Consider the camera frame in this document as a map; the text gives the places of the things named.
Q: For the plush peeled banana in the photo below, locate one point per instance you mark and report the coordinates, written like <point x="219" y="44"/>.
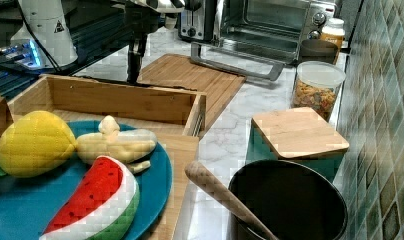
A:
<point x="128" y="147"/>

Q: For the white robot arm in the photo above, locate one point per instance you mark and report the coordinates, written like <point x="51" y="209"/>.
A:
<point x="61" y="44"/>

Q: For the dark grey cup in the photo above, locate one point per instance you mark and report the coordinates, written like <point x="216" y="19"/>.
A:
<point x="317" y="50"/>

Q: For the white-capped spice bottle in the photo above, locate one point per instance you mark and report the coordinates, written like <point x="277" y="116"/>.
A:
<point x="333" y="31"/>

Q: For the black pot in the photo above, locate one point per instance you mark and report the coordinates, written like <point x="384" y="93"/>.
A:
<point x="292" y="200"/>

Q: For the teal canister with wooden lid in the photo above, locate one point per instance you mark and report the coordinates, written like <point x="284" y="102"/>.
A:
<point x="299" y="135"/>

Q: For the black toaster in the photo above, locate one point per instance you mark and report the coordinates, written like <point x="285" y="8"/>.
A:
<point x="196" y="22"/>

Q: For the stainless toaster oven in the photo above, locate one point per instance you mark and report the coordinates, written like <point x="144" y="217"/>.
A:
<point x="265" y="31"/>

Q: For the wooden spoon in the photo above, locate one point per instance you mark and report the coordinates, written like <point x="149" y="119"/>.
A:
<point x="210" y="184"/>

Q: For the wooden drawer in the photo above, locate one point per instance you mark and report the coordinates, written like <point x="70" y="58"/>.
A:
<point x="159" y="109"/>

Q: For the yellow plush lemon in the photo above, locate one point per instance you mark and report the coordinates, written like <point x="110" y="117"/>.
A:
<point x="38" y="142"/>

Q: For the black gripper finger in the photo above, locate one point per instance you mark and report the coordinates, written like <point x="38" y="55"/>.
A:
<point x="136" y="52"/>

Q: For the plush watermelon slice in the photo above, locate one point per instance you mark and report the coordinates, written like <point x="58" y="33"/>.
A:
<point x="102" y="207"/>

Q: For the clear cereal jar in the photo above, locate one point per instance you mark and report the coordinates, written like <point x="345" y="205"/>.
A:
<point x="316" y="86"/>

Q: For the wooden cutting board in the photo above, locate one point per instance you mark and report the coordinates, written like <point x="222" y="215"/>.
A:
<point x="174" y="70"/>

